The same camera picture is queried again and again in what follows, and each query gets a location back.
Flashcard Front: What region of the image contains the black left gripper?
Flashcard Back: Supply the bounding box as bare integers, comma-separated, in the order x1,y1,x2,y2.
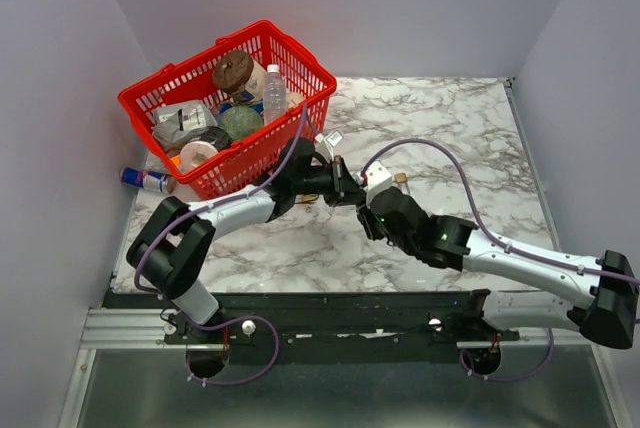
293,157,364,209

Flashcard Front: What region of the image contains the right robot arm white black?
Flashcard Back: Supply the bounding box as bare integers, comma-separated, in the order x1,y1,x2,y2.
357,187,639,350

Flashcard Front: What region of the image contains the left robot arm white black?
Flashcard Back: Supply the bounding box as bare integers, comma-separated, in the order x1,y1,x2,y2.
126,138,366,343

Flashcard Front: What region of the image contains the long shackle brass padlock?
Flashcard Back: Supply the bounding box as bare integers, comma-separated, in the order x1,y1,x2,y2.
394,173,411,195

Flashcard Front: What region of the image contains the clear plastic water bottle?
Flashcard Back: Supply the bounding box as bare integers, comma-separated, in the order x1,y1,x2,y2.
263,64,288,125

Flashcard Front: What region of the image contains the green round ball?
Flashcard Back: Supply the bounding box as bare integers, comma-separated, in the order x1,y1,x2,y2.
218,106,264,141

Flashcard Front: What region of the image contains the red plastic basket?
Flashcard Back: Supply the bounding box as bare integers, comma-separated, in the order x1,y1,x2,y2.
117,19,338,203

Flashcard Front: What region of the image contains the white tape roll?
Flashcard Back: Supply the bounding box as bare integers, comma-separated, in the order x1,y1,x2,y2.
179,141,219,173

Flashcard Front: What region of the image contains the brown lid paper cup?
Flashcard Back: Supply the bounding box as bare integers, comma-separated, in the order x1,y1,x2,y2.
212,49,267,104

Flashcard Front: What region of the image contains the grey foil snack bag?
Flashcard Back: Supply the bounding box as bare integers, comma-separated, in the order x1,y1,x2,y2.
152,100,217,149

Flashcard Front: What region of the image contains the red bull can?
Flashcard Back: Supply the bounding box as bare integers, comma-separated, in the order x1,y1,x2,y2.
119,167,177,194

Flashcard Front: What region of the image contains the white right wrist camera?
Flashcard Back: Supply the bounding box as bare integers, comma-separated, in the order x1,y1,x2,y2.
365,161,393,206

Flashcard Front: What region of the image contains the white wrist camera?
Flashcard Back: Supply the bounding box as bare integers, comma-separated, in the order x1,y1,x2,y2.
365,161,393,206
314,130,344,161

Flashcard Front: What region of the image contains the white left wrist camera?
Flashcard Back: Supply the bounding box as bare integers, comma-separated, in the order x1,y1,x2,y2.
314,130,344,161

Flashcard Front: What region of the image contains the black mounting base rail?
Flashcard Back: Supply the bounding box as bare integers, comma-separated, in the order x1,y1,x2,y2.
102,287,521,367

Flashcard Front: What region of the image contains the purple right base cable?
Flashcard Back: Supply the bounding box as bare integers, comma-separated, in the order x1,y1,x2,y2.
458,327,556,384

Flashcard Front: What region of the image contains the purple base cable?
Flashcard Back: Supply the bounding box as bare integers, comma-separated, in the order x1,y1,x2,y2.
185,316,282,388
458,327,556,384

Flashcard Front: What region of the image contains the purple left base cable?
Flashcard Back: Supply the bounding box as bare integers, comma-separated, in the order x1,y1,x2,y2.
185,316,282,388

